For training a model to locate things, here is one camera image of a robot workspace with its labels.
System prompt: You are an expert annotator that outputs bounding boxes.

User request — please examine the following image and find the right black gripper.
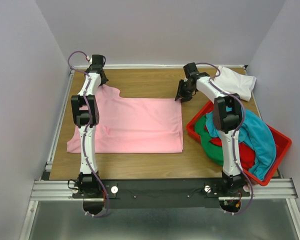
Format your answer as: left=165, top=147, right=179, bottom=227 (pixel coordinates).
left=173, top=79, right=194, bottom=104

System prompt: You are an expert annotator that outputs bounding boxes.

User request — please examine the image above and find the pink t shirt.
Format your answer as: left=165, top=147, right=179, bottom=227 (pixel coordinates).
left=66, top=83, right=185, bottom=154

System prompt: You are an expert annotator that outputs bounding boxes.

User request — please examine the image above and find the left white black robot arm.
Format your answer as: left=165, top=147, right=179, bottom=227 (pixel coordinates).
left=70, top=54, right=108, bottom=198

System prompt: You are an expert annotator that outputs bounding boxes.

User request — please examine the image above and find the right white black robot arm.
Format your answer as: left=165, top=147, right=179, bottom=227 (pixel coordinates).
left=175, top=71, right=245, bottom=196

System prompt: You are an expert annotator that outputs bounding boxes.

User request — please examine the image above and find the folded white t shirt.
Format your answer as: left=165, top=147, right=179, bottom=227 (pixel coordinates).
left=214, top=66, right=257, bottom=102

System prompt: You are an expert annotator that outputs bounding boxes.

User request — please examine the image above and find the green t shirt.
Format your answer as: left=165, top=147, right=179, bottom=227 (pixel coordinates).
left=194, top=112, right=224, bottom=166

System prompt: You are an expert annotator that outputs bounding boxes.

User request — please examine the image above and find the blue t shirt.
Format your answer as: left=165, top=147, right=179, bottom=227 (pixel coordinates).
left=206, top=110, right=277, bottom=181

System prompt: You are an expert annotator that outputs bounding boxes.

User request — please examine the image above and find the red t shirt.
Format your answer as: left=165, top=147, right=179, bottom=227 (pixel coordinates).
left=208, top=137, right=256, bottom=170

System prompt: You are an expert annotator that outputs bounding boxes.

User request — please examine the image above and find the red plastic bin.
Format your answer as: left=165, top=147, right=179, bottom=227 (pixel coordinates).
left=186, top=101, right=292, bottom=186

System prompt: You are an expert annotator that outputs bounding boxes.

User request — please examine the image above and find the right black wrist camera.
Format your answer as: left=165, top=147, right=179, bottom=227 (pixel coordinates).
left=183, top=62, right=200, bottom=79

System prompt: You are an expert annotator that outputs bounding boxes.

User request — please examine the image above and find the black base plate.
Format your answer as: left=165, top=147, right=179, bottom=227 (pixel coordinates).
left=71, top=177, right=252, bottom=216

